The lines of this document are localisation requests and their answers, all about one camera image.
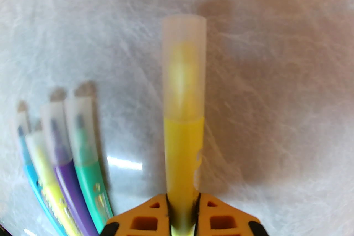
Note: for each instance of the purple marker pen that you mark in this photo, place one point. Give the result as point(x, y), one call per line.
point(69, 187)

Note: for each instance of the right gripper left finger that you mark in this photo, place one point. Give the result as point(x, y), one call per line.
point(138, 223)

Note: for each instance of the green marker pen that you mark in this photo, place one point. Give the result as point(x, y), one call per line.
point(88, 179)

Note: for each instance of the blue marker pen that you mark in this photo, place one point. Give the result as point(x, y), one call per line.
point(31, 176)

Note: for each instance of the yellow marker pen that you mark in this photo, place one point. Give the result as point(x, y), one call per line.
point(52, 196)
point(182, 146)

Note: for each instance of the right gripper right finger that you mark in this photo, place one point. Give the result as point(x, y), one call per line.
point(226, 223)

